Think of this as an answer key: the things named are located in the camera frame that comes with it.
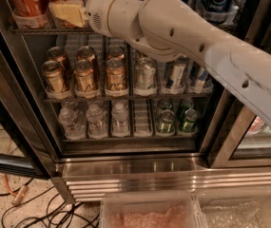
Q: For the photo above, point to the wire shelf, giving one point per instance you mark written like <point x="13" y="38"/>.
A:
<point x="51" y="31"/>
<point x="130" y="97"/>

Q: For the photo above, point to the middle wire shelf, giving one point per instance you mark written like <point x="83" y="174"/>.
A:
<point x="130" y="97"/>

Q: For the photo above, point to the silver blue slim can right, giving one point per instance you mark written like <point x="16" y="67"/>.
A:
<point x="198" y="77"/>

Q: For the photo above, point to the silver blue slim can left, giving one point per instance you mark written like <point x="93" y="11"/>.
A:
<point x="174" y="72"/>

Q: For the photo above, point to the green can rear left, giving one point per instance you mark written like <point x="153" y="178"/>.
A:
<point x="164" y="105"/>

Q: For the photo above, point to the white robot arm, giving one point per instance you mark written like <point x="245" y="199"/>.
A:
<point x="165" y="29"/>

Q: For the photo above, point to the stainless steel fridge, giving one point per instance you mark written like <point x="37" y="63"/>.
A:
<point x="230" y="147"/>

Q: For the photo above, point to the top wire shelf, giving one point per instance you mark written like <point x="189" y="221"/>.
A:
<point x="51" y="31"/>

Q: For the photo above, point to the clear bin pink contents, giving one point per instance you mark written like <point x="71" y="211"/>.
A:
<point x="149" y="209"/>

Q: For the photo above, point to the green can rear right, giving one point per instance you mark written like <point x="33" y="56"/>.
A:
<point x="184" y="104"/>

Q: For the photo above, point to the gold can front left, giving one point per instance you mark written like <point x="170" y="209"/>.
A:
<point x="54" y="76"/>

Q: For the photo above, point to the open fridge glass door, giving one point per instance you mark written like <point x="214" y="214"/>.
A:
<point x="28" y="120"/>

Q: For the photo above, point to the water bottle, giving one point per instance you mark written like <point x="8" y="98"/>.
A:
<point x="72" y="124"/>
<point x="96" y="121"/>
<point x="120" y="124"/>

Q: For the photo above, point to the silver blue slim can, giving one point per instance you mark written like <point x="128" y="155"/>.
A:
<point x="198" y="77"/>
<point x="174" y="72"/>

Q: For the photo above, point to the water bottle middle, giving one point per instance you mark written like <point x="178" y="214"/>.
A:
<point x="96" y="121"/>

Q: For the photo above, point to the gold can rear left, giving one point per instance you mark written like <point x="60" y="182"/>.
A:
<point x="59" y="55"/>

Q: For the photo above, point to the empty white bottom tray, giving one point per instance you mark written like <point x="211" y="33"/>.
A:
<point x="142" y="119"/>

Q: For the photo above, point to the water bottle right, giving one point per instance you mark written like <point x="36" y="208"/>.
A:
<point x="120" y="124"/>

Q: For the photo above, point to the silver can front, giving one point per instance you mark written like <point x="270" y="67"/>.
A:
<point x="145" y="73"/>

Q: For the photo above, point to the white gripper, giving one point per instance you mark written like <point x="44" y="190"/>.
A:
<point x="97" y="9"/>

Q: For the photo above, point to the water bottle left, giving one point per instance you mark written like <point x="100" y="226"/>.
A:
<point x="72" y="124"/>

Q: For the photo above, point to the gold can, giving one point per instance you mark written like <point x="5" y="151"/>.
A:
<point x="54" y="76"/>
<point x="84" y="75"/>
<point x="116" y="74"/>
<point x="59" y="55"/>
<point x="87" y="52"/>
<point x="116" y="52"/>

